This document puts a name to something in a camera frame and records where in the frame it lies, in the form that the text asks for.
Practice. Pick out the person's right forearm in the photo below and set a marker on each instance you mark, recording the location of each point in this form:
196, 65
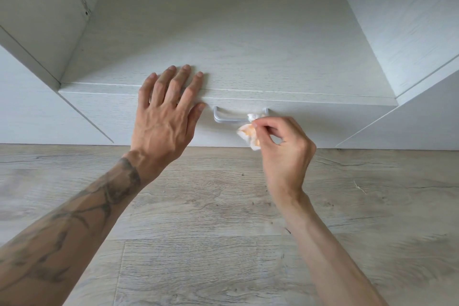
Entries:
333, 262

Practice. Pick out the person's left hand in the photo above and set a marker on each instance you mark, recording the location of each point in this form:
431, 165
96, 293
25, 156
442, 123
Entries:
161, 133

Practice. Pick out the person's right hand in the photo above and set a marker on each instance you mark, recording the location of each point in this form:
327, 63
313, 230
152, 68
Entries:
287, 162

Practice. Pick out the person's left forearm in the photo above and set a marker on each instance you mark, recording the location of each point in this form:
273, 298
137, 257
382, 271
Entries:
64, 237

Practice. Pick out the white stained wipe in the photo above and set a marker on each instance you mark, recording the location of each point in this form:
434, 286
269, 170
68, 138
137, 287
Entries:
249, 135

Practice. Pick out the low white wooden cabinet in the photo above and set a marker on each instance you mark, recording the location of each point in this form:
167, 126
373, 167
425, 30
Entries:
233, 29

